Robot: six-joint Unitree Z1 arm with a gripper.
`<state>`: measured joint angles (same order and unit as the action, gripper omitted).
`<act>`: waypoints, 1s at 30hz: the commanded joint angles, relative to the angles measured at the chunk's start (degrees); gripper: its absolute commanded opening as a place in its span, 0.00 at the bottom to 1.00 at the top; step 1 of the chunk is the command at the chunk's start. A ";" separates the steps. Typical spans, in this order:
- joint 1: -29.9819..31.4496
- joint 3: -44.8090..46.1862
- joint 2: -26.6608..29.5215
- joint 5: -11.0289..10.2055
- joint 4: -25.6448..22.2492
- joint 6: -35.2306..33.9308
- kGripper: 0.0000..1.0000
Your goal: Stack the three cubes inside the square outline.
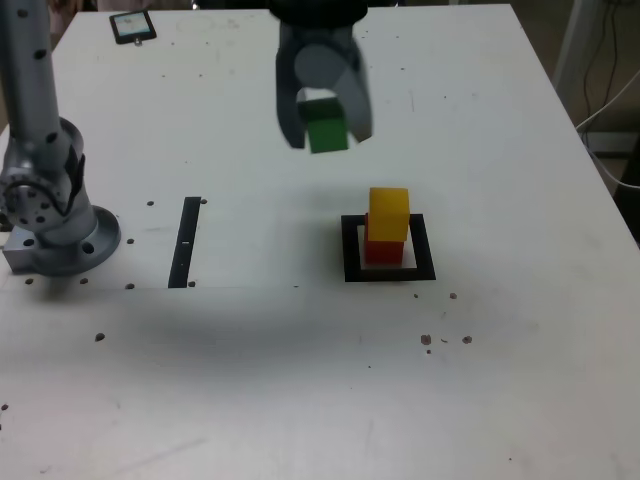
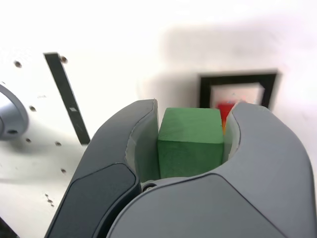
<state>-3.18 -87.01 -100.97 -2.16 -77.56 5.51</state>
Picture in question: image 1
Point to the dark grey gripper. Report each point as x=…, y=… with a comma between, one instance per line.
x=320, y=34

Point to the green cube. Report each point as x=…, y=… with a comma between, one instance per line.
x=327, y=132

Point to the yellow cube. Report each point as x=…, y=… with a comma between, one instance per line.
x=389, y=215

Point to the red cube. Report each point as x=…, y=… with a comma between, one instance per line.
x=382, y=252

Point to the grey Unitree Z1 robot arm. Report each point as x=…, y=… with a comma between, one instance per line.
x=35, y=150

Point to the black tape square outline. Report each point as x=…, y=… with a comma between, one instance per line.
x=385, y=275

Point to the black smartphone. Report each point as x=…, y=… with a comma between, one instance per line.
x=132, y=27

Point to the black tape strip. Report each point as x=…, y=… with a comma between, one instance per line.
x=182, y=250

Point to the pink cloth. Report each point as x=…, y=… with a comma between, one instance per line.
x=65, y=12

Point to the white metal post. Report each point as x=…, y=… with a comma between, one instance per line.
x=575, y=40

